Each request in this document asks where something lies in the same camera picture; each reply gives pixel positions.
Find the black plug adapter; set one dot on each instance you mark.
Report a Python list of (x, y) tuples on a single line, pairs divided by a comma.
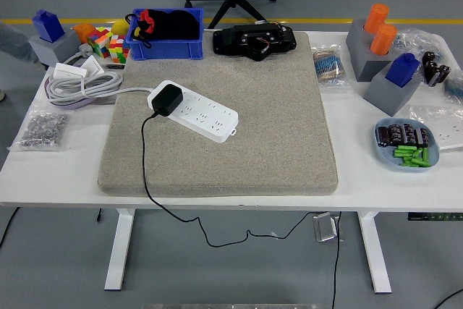
[(167, 101)]

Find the grey-brown mat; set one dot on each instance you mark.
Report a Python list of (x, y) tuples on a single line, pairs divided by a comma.
[(253, 135)]

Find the clear bag of blue parts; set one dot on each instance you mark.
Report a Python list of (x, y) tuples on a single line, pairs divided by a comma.
[(455, 86)]

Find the metal bracket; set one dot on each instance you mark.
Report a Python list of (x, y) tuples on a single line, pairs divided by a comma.
[(325, 227)]

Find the black pouch with red tag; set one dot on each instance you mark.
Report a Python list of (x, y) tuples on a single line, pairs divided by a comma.
[(173, 26)]

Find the clear plastic bag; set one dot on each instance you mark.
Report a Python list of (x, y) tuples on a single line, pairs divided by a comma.
[(416, 39)]

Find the clear bag of screws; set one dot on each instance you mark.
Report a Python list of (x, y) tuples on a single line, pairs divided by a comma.
[(40, 131)]

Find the white table leg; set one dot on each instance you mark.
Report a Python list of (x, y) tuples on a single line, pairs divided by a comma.
[(121, 247), (376, 251)]

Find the yellow ball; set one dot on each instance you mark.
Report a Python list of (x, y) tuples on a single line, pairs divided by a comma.
[(120, 27)]

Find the white power strip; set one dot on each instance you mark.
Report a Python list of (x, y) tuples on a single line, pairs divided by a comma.
[(206, 117)]

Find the light blue plate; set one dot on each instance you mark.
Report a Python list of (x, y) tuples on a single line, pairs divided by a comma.
[(387, 157)]

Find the green cylinder part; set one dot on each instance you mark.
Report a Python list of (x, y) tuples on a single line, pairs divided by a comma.
[(417, 152), (405, 148), (421, 163), (425, 155), (408, 164), (403, 153)]

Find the black electronic device housing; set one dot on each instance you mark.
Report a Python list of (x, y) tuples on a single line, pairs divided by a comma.
[(235, 39)]

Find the white wall socket in bag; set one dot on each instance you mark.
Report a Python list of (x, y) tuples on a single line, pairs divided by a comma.
[(448, 135)]

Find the blue plastic bin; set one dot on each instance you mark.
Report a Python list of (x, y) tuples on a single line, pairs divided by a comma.
[(162, 50)]

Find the white flat panel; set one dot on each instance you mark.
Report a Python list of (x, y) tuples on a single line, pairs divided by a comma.
[(94, 66)]

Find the orange cylinder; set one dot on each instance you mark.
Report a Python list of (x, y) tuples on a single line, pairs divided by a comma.
[(383, 39), (376, 17)]

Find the large grey block holder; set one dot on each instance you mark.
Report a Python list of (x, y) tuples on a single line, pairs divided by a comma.
[(358, 52)]

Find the black table control panel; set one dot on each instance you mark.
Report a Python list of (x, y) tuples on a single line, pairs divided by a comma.
[(434, 216)]

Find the thin dark bar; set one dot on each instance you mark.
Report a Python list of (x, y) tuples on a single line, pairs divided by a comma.
[(114, 66)]

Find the blue bottle-shaped block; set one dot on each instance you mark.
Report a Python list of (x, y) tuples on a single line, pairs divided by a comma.
[(48, 26), (401, 70)]

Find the multicolour puzzle cube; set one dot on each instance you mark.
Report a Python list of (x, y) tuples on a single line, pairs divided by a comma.
[(99, 43), (119, 50)]

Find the white box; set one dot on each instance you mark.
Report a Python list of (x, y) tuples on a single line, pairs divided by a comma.
[(68, 70)]

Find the clear bag of resistors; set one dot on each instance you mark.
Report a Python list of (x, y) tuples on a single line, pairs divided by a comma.
[(329, 66)]

